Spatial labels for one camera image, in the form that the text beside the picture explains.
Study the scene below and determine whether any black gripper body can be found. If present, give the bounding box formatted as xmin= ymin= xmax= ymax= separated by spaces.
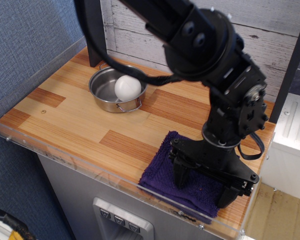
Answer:
xmin=170 ymin=138 xmax=260 ymax=196

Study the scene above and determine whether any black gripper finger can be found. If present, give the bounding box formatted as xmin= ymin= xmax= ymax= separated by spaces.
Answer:
xmin=173 ymin=161 xmax=193 ymax=189
xmin=216 ymin=185 xmax=242 ymax=209

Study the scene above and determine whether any purple cloth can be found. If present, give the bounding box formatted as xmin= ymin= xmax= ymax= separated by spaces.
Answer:
xmin=139 ymin=131 xmax=223 ymax=225

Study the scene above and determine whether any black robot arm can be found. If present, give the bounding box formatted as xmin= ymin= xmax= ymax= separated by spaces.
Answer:
xmin=74 ymin=0 xmax=268 ymax=209

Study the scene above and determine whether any white ridged side counter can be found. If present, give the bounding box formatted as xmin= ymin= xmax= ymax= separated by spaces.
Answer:
xmin=273 ymin=93 xmax=300 ymax=151

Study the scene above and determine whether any silver dispenser button panel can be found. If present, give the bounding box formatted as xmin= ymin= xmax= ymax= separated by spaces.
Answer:
xmin=92 ymin=197 xmax=155 ymax=240

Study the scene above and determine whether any grey toy fridge cabinet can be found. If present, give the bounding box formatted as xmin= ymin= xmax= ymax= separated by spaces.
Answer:
xmin=36 ymin=152 xmax=216 ymax=240

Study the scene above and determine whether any white ball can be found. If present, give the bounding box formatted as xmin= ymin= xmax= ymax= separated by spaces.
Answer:
xmin=114 ymin=75 xmax=142 ymax=102

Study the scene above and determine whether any small steel pot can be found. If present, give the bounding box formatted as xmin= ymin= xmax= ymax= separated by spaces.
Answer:
xmin=88 ymin=66 xmax=148 ymax=113

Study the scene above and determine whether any yellow tape object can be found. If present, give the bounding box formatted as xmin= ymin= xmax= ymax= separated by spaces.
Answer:
xmin=8 ymin=230 xmax=24 ymax=240

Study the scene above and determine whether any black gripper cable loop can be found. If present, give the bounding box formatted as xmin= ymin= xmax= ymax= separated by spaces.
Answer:
xmin=236 ymin=131 xmax=266 ymax=161

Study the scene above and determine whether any dark right upright post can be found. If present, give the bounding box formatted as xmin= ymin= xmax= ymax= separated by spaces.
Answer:
xmin=269 ymin=32 xmax=300 ymax=124

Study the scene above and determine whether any dark upright post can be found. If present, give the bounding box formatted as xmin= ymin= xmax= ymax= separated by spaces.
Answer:
xmin=269 ymin=32 xmax=300 ymax=124
xmin=80 ymin=0 xmax=107 ymax=67

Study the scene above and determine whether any dark left upright post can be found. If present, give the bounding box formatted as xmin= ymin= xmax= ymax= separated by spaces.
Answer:
xmin=80 ymin=0 xmax=107 ymax=67

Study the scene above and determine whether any black braided cable bundle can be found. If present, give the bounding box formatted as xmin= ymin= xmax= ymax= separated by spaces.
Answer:
xmin=0 ymin=212 xmax=37 ymax=240

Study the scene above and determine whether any clear acrylic guard rail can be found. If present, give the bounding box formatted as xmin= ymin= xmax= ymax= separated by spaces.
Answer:
xmin=0 ymin=34 xmax=277 ymax=238

